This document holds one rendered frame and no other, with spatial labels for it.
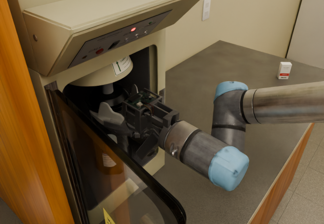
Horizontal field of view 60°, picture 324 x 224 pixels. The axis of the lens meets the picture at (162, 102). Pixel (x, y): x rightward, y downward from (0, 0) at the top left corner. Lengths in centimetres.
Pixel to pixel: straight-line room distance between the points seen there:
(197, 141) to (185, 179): 38
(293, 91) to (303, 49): 302
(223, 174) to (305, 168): 196
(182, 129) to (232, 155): 11
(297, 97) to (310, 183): 182
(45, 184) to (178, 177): 51
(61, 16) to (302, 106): 42
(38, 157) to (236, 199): 60
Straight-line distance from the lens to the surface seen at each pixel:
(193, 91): 128
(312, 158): 256
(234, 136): 62
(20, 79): 37
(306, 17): 350
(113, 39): 46
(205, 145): 52
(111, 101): 65
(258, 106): 59
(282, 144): 109
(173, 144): 54
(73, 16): 40
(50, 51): 42
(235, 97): 63
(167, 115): 56
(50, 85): 50
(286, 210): 213
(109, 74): 61
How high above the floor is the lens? 162
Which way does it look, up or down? 35 degrees down
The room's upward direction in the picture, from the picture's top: straight up
